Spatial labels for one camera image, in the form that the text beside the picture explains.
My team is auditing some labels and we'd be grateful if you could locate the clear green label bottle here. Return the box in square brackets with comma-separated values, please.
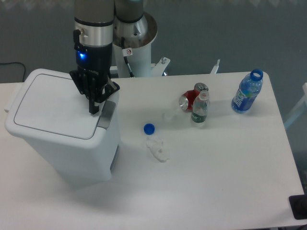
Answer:
[191, 90, 210, 124]

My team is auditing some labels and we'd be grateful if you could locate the white trash can body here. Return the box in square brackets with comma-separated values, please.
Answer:
[4, 69, 121, 182]

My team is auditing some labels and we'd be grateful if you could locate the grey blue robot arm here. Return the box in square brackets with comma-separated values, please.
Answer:
[70, 0, 148, 115]

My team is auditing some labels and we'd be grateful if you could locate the black device at edge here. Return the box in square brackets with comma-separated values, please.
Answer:
[289, 195, 307, 220]

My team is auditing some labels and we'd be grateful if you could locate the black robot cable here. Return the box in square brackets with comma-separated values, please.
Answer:
[120, 36, 135, 78]

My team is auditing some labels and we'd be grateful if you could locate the crushed red soda can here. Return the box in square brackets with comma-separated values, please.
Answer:
[178, 82, 209, 111]

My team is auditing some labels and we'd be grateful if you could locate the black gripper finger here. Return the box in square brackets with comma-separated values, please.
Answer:
[95, 78, 120, 103]
[69, 69, 106, 115]

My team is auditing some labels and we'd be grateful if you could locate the blue plastic bottle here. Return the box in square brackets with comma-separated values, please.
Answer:
[231, 69, 263, 114]

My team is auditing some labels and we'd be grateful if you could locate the white trash can lid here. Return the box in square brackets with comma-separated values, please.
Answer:
[5, 70, 106, 140]

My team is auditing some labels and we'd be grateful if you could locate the black floor cable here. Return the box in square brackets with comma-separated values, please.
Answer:
[0, 62, 26, 83]

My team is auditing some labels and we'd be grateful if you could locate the blue bottle cap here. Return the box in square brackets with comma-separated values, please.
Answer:
[143, 123, 155, 135]

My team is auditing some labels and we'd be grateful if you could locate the crumpled white tissue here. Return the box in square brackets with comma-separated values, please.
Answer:
[146, 136, 170, 163]

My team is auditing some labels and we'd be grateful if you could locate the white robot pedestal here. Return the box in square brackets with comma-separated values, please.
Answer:
[110, 12, 171, 78]

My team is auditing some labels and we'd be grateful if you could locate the white frame at right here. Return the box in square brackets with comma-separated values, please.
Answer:
[283, 82, 307, 130]

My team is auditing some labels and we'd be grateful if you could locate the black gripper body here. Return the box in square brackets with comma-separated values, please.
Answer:
[75, 43, 112, 79]

